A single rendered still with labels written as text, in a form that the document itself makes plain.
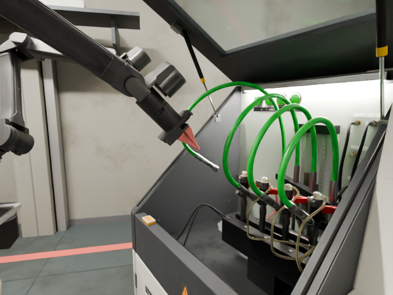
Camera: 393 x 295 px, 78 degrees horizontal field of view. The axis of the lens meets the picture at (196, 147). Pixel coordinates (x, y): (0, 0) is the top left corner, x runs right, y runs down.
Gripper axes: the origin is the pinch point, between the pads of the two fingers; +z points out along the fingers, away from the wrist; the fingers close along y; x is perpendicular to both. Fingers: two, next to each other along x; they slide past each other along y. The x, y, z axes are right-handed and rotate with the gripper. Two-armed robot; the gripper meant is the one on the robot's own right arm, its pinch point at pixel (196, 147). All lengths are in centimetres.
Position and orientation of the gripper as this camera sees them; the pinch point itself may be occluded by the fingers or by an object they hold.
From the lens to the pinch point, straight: 66.3
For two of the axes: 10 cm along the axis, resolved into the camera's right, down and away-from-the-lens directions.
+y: 6.7, -7.3, 1.2
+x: -3.4, -1.6, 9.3
